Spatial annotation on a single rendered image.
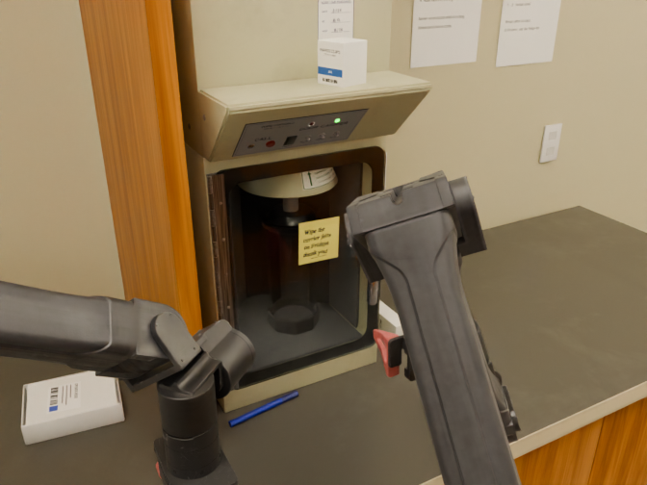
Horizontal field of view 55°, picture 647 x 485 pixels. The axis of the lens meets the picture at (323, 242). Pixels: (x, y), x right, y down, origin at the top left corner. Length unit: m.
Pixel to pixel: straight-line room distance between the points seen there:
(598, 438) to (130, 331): 1.03
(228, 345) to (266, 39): 0.45
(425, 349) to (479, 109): 1.40
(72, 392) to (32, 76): 0.58
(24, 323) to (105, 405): 0.61
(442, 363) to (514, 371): 0.87
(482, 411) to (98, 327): 0.34
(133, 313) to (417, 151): 1.18
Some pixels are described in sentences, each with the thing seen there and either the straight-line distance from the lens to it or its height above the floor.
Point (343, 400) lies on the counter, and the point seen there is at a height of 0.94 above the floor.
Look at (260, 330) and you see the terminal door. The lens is 1.07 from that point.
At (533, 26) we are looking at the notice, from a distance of 1.86.
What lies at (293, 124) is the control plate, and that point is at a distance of 0.88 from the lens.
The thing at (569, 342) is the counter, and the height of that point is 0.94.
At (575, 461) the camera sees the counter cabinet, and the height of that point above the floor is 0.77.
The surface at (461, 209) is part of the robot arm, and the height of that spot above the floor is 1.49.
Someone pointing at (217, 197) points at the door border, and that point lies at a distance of 0.94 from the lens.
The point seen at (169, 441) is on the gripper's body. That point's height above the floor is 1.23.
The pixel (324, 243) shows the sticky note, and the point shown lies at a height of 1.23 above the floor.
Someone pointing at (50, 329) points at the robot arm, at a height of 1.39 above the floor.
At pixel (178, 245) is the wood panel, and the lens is 0.86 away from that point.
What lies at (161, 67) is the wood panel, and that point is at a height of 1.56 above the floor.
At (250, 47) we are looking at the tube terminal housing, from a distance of 0.92.
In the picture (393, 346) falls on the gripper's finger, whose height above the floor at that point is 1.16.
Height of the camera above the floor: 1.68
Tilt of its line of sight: 25 degrees down
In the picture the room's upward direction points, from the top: straight up
